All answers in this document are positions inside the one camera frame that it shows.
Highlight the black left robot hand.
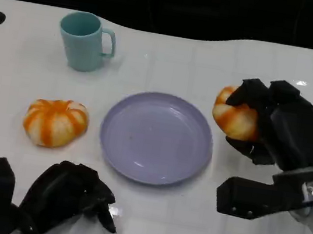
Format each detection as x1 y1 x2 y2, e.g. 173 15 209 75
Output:
15 154 126 234

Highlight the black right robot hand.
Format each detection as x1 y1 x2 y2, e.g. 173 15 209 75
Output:
216 72 313 176

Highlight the orange white toy bread roll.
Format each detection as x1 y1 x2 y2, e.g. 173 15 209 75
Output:
208 84 267 144
20 93 92 154

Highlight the lilac plate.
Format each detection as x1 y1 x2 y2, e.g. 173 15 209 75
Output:
93 84 221 193

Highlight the pale green mug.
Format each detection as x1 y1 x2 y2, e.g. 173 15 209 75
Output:
52 8 121 76

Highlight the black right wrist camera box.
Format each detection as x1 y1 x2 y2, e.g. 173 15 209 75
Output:
212 149 313 230

